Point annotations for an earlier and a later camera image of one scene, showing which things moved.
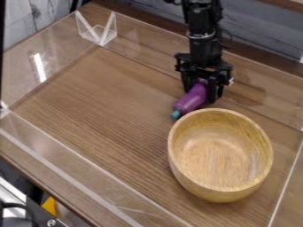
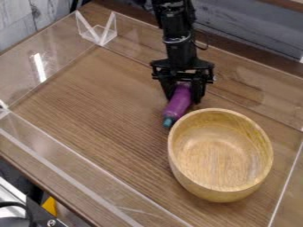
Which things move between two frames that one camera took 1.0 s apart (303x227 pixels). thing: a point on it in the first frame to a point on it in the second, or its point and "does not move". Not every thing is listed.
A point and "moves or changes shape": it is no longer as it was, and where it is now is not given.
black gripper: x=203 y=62 to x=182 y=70
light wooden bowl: x=219 y=154 does not move
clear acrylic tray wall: x=73 y=179 does not move
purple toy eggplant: x=193 y=101 moves or changes shape
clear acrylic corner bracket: x=98 y=34 does not move
